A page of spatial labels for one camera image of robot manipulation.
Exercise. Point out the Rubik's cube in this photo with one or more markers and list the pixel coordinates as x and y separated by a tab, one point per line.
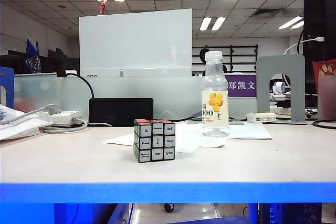
157	142

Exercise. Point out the frosted glass desk partition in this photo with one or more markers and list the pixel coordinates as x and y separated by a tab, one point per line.
170	90

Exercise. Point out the white paper sheet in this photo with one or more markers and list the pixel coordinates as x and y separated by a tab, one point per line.
189	140
249	132

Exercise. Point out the clear bottle yellow flower label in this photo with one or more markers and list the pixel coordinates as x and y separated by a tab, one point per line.
215	108

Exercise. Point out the black rectangular box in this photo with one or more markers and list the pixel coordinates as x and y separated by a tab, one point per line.
120	112

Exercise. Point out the person in background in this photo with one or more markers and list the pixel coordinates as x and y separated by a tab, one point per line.
203	54

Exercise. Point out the white board panel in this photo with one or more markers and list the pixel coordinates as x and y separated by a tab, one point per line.
136	43

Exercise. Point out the black shelf rack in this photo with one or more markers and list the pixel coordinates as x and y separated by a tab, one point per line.
231	58

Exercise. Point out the grey metal bookend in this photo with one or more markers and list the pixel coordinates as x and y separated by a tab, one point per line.
262	90

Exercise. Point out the white power adapter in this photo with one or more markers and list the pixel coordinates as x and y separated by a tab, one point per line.
262	117

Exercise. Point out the white power strip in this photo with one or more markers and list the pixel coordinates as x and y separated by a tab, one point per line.
67	116

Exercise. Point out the dark office cubicle partitions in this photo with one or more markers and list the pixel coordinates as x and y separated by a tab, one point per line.
65	62

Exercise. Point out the black caster wheel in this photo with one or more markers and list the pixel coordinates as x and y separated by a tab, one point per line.
169	207

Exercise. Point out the white desk fan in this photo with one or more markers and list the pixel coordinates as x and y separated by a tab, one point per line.
279	87

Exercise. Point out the red hanging ornament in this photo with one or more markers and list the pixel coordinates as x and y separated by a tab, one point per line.
103	7

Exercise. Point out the ceiling air vent grille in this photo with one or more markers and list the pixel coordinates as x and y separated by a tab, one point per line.
267	12

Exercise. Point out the blue crystal trophy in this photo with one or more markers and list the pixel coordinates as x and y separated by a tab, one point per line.
32	58

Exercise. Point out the white plastic bag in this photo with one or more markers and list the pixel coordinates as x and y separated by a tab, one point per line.
21	127

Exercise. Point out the blue metal bookend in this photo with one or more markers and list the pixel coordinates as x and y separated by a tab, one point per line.
11	77

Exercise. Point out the pink frosted panel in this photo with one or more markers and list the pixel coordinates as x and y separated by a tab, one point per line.
326	98

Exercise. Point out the red patterned cushion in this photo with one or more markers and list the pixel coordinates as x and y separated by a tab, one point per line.
325	69

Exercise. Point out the black computer tower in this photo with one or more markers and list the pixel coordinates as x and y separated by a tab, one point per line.
302	213

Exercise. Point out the blue table frame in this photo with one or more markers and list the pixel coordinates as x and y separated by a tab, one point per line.
168	192

